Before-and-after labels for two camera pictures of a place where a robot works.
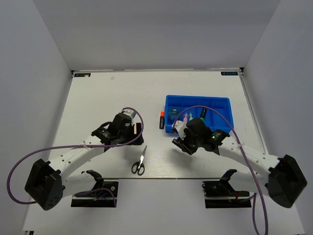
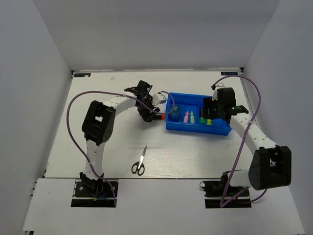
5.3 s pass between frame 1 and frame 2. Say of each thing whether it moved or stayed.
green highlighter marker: stayed
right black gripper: moved
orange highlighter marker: moved
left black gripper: moved
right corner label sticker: stayed
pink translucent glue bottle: stayed
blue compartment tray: stayed
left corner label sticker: stayed
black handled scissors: stayed
